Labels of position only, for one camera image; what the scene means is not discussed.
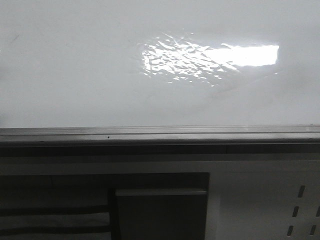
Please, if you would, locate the white glossy whiteboard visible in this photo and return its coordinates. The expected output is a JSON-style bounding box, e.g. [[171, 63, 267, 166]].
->
[[0, 0, 320, 128]]

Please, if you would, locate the grey metal whiteboard tray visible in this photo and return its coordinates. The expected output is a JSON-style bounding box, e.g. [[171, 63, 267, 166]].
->
[[0, 124, 320, 157]]

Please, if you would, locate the dark grey square box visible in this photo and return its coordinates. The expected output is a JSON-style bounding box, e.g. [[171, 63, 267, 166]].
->
[[115, 188, 208, 240]]

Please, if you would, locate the white perforated metal panel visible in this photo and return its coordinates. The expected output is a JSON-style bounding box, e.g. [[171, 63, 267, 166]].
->
[[208, 159, 320, 240]]

